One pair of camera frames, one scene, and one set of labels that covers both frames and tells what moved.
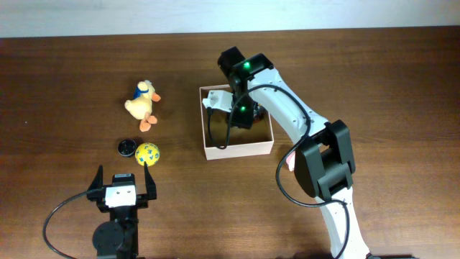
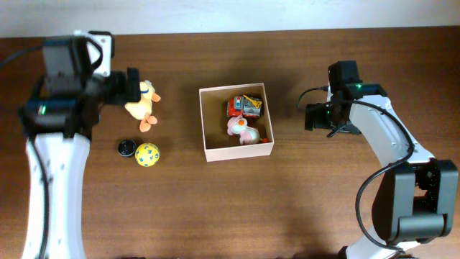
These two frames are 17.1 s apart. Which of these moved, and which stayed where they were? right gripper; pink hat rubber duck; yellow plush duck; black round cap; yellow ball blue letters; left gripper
Moved: left gripper; right gripper; pink hat rubber duck
Stayed: yellow ball blue letters; black round cap; yellow plush duck
